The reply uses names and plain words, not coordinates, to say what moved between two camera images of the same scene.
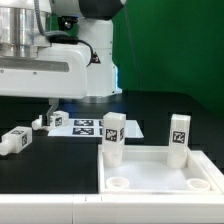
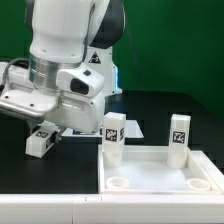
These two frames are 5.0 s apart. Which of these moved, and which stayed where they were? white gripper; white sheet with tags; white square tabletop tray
Moved: white gripper
Stayed: white square tabletop tray; white sheet with tags
